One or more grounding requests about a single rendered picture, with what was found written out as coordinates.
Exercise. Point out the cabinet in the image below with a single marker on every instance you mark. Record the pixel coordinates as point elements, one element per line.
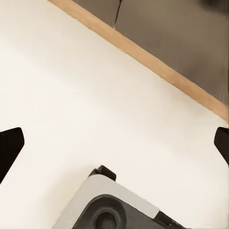
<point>189,36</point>

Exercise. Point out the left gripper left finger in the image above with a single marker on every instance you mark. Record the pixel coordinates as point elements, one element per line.
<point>11,143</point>

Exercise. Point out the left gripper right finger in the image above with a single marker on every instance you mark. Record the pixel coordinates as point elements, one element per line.
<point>221,141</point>

